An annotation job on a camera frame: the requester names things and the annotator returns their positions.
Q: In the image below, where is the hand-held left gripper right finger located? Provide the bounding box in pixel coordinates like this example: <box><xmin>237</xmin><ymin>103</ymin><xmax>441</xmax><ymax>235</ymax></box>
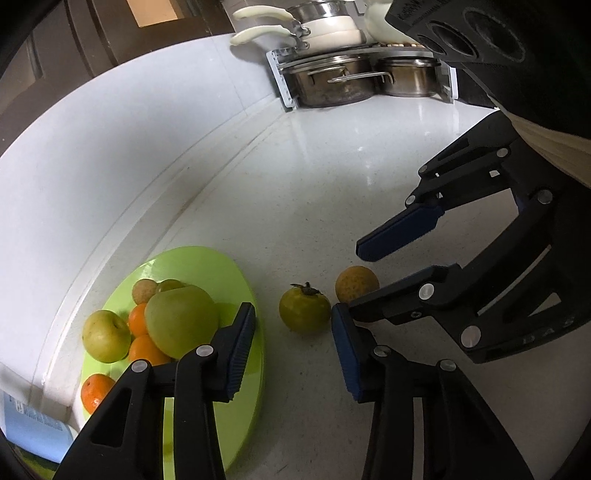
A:
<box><xmin>331</xmin><ymin>303</ymin><xmax>532</xmax><ymax>480</ymax></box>

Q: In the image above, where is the steel pan cream handle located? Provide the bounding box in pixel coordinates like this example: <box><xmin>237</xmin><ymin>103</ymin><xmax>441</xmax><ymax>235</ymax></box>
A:
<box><xmin>232</xmin><ymin>0</ymin><xmax>357</xmax><ymax>22</ymax></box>

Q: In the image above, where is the green dish soap bottle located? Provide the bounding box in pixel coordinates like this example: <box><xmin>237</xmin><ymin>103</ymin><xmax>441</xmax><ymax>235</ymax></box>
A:
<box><xmin>14</xmin><ymin>452</ymin><xmax>63</xmax><ymax>478</ymax></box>

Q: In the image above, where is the green persimmon with stem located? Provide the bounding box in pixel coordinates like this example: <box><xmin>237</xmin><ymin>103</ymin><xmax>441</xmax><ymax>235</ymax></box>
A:
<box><xmin>279</xmin><ymin>281</ymin><xmax>332</xmax><ymax>334</ymax></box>

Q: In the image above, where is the white pot rack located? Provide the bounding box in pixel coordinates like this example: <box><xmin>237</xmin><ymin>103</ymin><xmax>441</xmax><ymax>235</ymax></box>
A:
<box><xmin>265</xmin><ymin>44</ymin><xmax>459</xmax><ymax>110</ymax></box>

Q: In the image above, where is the tan round fruit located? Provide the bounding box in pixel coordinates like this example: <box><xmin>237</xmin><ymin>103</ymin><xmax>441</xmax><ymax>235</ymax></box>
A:
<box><xmin>132</xmin><ymin>279</ymin><xmax>159</xmax><ymax>305</ymax></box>
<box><xmin>335</xmin><ymin>266</ymin><xmax>380</xmax><ymax>303</ymax></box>

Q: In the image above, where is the white frying pan cream handle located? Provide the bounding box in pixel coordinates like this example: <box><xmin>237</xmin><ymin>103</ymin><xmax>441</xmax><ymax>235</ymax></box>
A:
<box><xmin>231</xmin><ymin>16</ymin><xmax>366</xmax><ymax>49</ymax></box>

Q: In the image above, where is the white round lid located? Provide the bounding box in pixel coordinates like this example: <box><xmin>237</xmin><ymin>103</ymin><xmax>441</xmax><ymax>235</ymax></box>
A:
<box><xmin>365</xmin><ymin>0</ymin><xmax>419</xmax><ymax>47</ymax></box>

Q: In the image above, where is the green oval plate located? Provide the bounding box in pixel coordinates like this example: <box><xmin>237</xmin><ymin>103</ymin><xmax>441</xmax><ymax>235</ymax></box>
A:
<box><xmin>79</xmin><ymin>246</ymin><xmax>266</xmax><ymax>480</ymax></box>

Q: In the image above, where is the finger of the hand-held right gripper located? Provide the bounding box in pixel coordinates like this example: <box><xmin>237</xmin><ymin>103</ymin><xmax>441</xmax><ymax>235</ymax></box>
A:
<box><xmin>355</xmin><ymin>111</ymin><xmax>553</xmax><ymax>262</ymax></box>
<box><xmin>348</xmin><ymin>208</ymin><xmax>551</xmax><ymax>354</ymax></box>

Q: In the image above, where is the small orange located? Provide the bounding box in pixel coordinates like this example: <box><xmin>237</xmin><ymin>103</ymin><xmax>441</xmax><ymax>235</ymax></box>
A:
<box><xmin>128</xmin><ymin>304</ymin><xmax>149</xmax><ymax>337</ymax></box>

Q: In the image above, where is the medium orange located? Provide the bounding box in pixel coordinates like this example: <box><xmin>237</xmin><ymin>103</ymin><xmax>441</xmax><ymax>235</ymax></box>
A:
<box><xmin>128</xmin><ymin>335</ymin><xmax>172</xmax><ymax>367</ymax></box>

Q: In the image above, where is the dark wooden cabinet door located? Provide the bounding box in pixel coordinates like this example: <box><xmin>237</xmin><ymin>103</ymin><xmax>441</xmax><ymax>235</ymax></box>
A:
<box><xmin>0</xmin><ymin>0</ymin><xmax>227</xmax><ymax>158</ymax></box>

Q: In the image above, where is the large green apple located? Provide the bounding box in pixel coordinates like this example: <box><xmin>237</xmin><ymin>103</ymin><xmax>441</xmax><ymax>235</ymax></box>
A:
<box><xmin>144</xmin><ymin>285</ymin><xmax>219</xmax><ymax>360</ymax></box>

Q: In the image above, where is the small steel pot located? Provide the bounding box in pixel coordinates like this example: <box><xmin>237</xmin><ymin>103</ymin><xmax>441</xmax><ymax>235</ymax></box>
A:
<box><xmin>379</xmin><ymin>55</ymin><xmax>441</xmax><ymax>97</ymax></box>

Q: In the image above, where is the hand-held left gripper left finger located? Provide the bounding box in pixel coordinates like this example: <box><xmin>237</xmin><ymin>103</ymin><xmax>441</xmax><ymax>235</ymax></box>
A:
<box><xmin>53</xmin><ymin>302</ymin><xmax>257</xmax><ymax>480</ymax></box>

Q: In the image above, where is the wide steel pot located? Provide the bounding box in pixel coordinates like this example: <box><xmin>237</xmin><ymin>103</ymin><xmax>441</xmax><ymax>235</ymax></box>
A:
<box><xmin>281</xmin><ymin>54</ymin><xmax>393</xmax><ymax>108</ymax></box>

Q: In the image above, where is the mandarin orange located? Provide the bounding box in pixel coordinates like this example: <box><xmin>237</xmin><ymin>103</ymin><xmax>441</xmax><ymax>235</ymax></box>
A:
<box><xmin>81</xmin><ymin>374</ymin><xmax>116</xmax><ymax>415</ymax></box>

